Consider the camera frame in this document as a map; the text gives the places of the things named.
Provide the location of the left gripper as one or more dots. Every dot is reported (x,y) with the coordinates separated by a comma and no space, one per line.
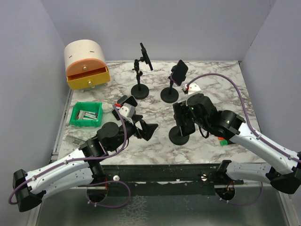
(146,132)

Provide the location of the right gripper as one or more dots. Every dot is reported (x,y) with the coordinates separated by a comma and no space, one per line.
(179,108)

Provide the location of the grey black phone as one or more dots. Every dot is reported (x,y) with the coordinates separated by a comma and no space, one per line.
(183,118)

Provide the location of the black phone stand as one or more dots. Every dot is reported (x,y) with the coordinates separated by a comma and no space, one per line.
(176,137)

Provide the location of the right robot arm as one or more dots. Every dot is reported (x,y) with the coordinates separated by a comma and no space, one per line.
(282,166)

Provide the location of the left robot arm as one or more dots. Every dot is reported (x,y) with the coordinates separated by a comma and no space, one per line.
(80,167)

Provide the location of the black phone on brown stand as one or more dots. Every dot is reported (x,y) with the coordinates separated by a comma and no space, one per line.
(133,102)

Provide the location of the back middle phone stand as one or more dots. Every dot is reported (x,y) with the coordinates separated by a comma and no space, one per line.
(170,94)

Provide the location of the back left phone stand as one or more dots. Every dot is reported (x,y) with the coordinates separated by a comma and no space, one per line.
(139,91)

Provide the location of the black phone back left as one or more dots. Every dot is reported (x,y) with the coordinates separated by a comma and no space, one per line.
(145,58)

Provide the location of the green plastic bin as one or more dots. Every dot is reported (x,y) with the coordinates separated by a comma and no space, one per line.
(87,114)

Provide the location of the yellow lower drawer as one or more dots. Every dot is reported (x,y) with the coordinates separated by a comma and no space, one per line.
(88,79)

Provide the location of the orange upper drawer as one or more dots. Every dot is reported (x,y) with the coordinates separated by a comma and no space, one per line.
(85,67)

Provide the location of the beige drawer cabinet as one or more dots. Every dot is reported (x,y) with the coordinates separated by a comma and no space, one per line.
(83,49)

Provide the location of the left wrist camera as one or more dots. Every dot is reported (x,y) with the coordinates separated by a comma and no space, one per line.
(127,110)

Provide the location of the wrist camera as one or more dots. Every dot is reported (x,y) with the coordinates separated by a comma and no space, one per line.
(191,89)
(127,110)

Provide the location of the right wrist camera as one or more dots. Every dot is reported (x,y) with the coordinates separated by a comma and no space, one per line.
(191,89)

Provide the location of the black front rail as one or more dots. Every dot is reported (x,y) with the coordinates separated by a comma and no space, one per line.
(163,180)

